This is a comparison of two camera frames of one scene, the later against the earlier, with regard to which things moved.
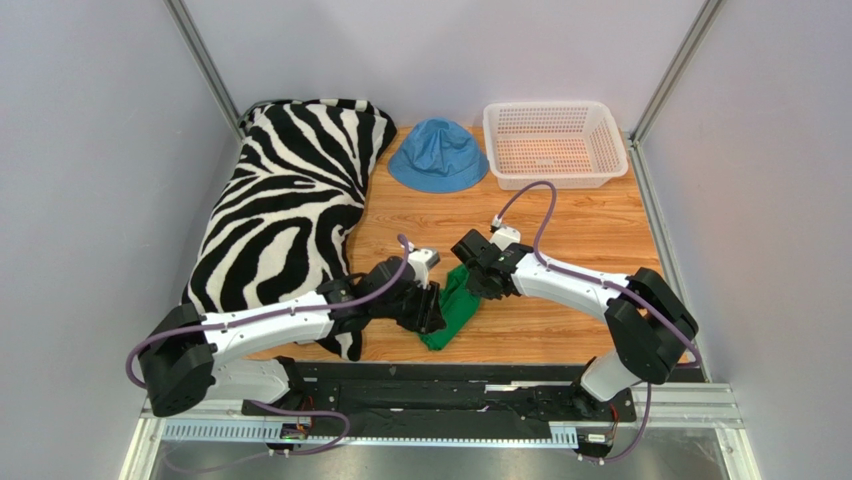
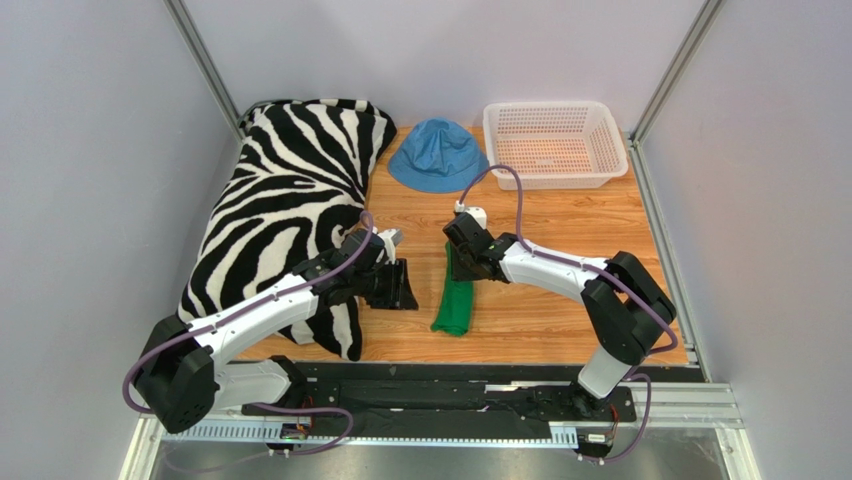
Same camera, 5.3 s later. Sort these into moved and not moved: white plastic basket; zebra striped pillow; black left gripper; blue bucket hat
Moved: black left gripper
Not moved: white plastic basket; zebra striped pillow; blue bucket hat
